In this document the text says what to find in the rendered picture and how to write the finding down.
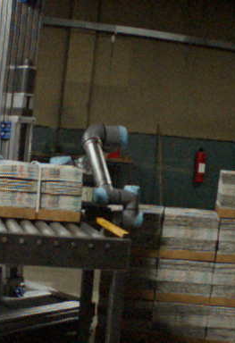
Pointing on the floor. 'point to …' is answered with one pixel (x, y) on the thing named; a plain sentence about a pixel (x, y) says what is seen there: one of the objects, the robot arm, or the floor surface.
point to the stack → (181, 276)
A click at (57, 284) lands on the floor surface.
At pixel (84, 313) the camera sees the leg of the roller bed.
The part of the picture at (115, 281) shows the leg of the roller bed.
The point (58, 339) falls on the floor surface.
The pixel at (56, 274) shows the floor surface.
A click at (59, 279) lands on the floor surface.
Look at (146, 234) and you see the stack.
